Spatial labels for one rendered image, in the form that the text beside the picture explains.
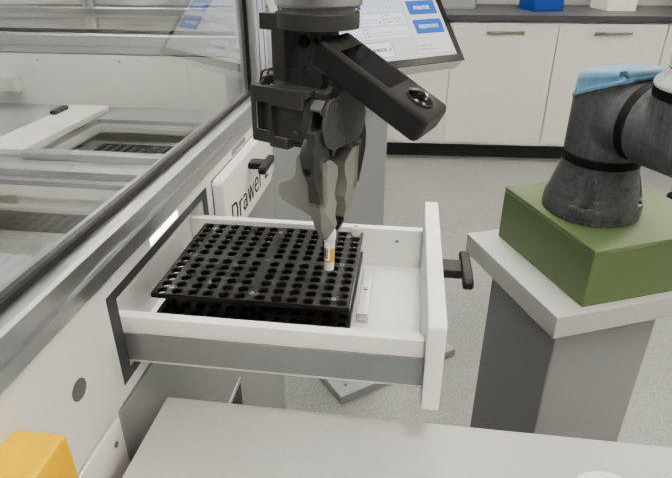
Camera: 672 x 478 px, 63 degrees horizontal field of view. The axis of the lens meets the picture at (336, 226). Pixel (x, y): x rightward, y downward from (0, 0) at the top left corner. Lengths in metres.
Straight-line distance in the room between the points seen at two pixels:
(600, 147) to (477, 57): 2.73
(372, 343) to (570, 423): 0.63
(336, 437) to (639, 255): 0.53
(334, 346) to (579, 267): 0.45
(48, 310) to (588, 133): 0.74
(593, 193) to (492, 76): 2.75
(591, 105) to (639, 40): 2.95
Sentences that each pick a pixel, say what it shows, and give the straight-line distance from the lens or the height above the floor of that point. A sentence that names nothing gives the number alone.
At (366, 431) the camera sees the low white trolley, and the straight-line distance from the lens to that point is 0.66.
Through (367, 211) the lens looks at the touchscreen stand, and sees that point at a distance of 1.75.
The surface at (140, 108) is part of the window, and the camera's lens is 0.68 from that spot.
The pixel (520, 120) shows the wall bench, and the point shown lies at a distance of 3.74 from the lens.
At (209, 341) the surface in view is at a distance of 0.60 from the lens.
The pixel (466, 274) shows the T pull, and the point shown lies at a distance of 0.64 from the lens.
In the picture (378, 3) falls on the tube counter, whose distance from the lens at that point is 1.61.
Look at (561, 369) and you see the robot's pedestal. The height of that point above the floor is 0.61.
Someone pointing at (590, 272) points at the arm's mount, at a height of 0.82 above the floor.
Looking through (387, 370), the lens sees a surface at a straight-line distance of 0.58.
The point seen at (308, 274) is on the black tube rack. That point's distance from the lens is 0.65.
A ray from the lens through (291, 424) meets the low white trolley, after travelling 0.66.
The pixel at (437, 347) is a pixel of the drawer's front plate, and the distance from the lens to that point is 0.54.
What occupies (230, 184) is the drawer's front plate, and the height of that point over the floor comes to 0.91.
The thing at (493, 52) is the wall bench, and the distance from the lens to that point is 3.61.
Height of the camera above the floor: 1.24
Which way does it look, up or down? 27 degrees down
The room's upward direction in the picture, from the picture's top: straight up
